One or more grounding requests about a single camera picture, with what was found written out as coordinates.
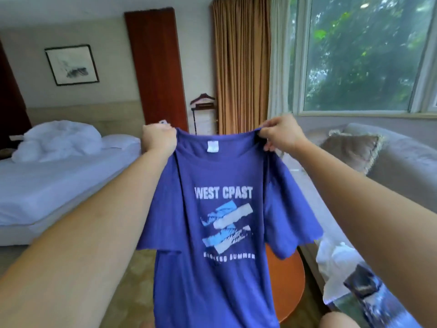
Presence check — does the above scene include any person's left hand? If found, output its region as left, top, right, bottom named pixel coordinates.
left=142, top=121, right=178, bottom=158

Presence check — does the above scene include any person's right hand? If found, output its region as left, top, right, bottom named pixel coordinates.
left=258, top=114, right=308, bottom=156

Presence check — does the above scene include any pile of clothes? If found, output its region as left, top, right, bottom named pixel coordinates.
left=315, top=236, right=424, bottom=328

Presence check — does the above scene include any blue printed T-shirt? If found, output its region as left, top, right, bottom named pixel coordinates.
left=137, top=128, right=325, bottom=328

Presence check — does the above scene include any person's right forearm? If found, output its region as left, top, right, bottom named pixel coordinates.
left=287, top=138, right=437, bottom=328

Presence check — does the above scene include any person's left forearm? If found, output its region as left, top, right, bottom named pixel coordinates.
left=0, top=148, right=172, bottom=328

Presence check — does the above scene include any person's right leg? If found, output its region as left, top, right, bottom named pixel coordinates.
left=317, top=311, right=363, bottom=328

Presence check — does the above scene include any white pillow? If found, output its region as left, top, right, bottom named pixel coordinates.
left=101, top=133, right=142, bottom=150

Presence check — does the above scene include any beige padded headboard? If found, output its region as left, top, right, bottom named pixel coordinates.
left=27, top=100, right=146, bottom=138

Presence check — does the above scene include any black valet stand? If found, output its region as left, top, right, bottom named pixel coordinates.
left=189, top=92, right=219, bottom=136

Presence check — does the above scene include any brown fringed cushion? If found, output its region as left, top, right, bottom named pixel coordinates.
left=320, top=129, right=385, bottom=176

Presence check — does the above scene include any white sheer curtain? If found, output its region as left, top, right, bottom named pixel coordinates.
left=268, top=0, right=301, bottom=120

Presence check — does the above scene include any beige curtain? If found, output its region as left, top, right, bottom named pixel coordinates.
left=210, top=0, right=273, bottom=136

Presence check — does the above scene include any white duvet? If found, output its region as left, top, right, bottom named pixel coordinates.
left=11, top=120, right=103, bottom=163

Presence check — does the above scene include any white framed window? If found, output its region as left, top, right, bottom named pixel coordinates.
left=290, top=0, right=437, bottom=119

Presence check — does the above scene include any black framed picture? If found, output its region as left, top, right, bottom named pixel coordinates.
left=44, top=44, right=101, bottom=87

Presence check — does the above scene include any white bed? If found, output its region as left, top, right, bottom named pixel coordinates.
left=0, top=133, right=143, bottom=246

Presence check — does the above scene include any grey velvet chaise sofa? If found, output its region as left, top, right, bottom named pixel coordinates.
left=280, top=123, right=437, bottom=298

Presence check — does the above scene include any round wooden table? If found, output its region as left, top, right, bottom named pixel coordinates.
left=265, top=244, right=306, bottom=323

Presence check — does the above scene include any dark wooden wall panel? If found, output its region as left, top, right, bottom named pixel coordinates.
left=0, top=41, right=32, bottom=151
left=124, top=7, right=190, bottom=132

